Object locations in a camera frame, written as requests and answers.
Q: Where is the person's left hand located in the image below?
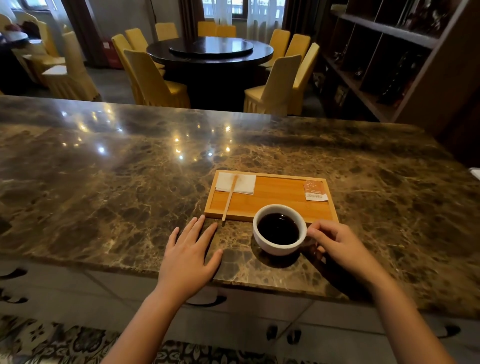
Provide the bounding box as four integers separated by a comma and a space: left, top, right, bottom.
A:
156, 215, 224, 305

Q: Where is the person's right hand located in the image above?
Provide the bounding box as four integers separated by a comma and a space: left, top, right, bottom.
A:
306, 220, 380, 287

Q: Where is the white ceramic cup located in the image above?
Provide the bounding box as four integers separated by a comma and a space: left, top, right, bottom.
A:
252, 204, 309, 257

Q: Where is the person's right forearm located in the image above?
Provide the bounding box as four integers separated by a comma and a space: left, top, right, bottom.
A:
368, 271, 457, 364

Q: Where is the person's left forearm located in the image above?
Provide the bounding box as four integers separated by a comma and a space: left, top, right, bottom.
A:
100, 288, 196, 364

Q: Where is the black coffee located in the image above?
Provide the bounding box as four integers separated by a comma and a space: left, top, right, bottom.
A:
257, 213, 300, 247

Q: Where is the orange and white sugar packet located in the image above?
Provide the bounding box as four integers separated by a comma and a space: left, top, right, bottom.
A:
303, 179, 329, 203

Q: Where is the wooden stir stick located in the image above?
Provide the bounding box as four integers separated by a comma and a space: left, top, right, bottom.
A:
221, 175, 239, 223

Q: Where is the wooden serving tray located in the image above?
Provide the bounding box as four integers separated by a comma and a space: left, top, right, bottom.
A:
203, 170, 340, 225

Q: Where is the grey counter cabinet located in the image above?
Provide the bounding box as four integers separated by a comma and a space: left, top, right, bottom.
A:
0, 259, 480, 364

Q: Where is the white paper napkin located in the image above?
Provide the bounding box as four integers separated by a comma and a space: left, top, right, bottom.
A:
215, 172, 257, 196

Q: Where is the dark round dining table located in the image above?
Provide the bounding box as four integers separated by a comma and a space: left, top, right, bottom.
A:
146, 36, 275, 112

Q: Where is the group of yellow covered chairs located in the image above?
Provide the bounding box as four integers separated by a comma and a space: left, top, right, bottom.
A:
111, 21, 320, 116
0, 12, 102, 102

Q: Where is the group of dark bottles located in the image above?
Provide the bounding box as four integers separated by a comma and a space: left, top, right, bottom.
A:
377, 50, 426, 106

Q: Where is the dark round turntable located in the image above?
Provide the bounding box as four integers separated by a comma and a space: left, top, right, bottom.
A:
168, 37, 255, 59

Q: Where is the red fire extinguisher box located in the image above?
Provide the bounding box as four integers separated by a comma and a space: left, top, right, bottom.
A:
103, 40, 123, 70

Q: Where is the dark wooden shelf unit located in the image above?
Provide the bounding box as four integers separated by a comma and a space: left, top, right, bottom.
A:
318, 0, 480, 136

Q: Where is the dark brown curtain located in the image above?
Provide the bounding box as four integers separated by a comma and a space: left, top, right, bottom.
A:
281, 0, 320, 40
178, 0, 205, 36
61, 0, 110, 69

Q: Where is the sheer white curtain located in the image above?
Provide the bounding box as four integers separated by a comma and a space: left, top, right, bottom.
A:
211, 0, 286, 44

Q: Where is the table with white cloth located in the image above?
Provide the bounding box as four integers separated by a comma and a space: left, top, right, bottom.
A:
0, 31, 30, 49

